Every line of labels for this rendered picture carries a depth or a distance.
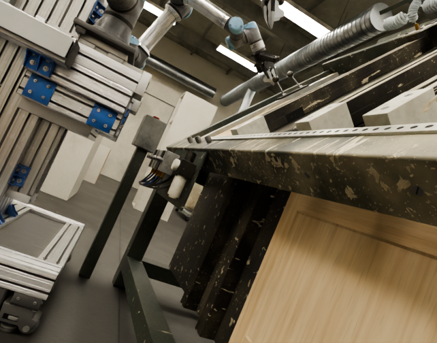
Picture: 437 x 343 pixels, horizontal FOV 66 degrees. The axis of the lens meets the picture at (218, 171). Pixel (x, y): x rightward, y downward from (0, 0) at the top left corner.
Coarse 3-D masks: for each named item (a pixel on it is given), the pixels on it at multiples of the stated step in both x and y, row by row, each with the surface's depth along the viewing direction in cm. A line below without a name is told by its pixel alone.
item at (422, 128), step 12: (288, 132) 88; (300, 132) 82; (312, 132) 77; (324, 132) 73; (336, 132) 68; (348, 132) 65; (360, 132) 62; (372, 132) 59; (384, 132) 56; (396, 132) 54; (408, 132) 52; (420, 132) 50; (432, 132) 48
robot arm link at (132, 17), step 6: (138, 0) 123; (144, 0) 128; (108, 6) 123; (138, 6) 125; (120, 12) 122; (126, 12) 122; (132, 12) 124; (138, 12) 127; (126, 18) 124; (132, 18) 126; (132, 24) 127
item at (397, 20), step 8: (408, 0) 158; (432, 0) 142; (392, 8) 167; (424, 8) 147; (432, 8) 143; (392, 16) 162; (400, 16) 161; (384, 24) 166; (392, 24) 161; (400, 24) 159
